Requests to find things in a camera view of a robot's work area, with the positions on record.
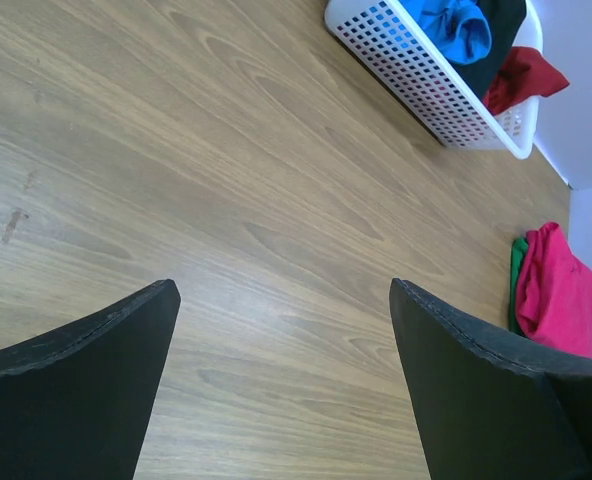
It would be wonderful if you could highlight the red t shirt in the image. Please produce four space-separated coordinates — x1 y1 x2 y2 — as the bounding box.
483 46 570 116

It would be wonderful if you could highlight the blue t shirt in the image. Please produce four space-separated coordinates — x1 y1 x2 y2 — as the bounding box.
400 0 493 65

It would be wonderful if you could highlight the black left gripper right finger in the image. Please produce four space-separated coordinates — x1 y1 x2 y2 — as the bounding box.
389 279 592 479

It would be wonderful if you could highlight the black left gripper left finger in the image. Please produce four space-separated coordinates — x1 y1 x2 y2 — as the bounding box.
0 279 181 479

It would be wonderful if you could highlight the white perforated plastic basket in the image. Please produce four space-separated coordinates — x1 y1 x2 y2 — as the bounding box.
324 1 539 159

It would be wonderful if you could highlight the folded pink t shirt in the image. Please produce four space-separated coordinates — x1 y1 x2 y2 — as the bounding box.
514 222 592 359

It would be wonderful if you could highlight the black t shirt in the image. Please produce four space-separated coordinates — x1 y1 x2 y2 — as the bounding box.
451 0 526 99

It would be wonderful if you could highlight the folded green t shirt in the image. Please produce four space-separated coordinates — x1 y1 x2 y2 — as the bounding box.
508 237 528 337

